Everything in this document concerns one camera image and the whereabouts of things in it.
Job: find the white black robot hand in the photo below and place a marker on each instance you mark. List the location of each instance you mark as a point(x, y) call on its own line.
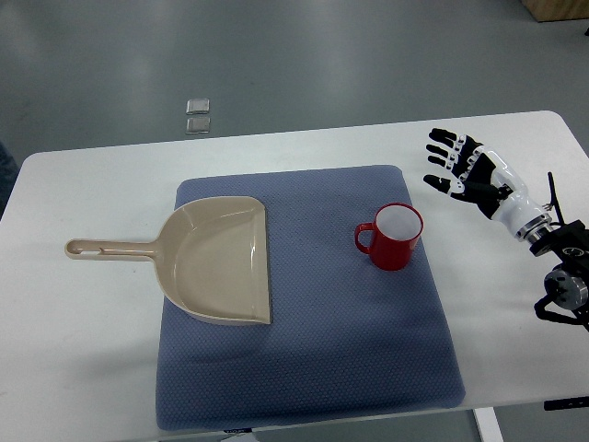
point(481, 177)

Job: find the red cup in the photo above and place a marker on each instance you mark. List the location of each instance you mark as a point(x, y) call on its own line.
point(390, 239)

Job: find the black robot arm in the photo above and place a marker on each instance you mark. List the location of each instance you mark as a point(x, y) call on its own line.
point(566, 285)

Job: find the beige plastic dustpan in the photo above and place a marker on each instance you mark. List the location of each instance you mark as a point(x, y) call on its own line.
point(210, 257)

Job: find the wooden box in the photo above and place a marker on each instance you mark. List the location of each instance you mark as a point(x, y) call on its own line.
point(556, 10)

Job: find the blue textured mat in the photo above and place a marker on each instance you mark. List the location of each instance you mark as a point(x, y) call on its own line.
point(346, 338)

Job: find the white table leg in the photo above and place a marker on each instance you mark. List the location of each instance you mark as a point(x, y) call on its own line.
point(488, 425)

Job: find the black table control panel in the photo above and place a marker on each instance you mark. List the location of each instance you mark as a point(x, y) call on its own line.
point(566, 404)

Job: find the upper metal floor plate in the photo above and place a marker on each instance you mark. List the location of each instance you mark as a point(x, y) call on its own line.
point(197, 106)

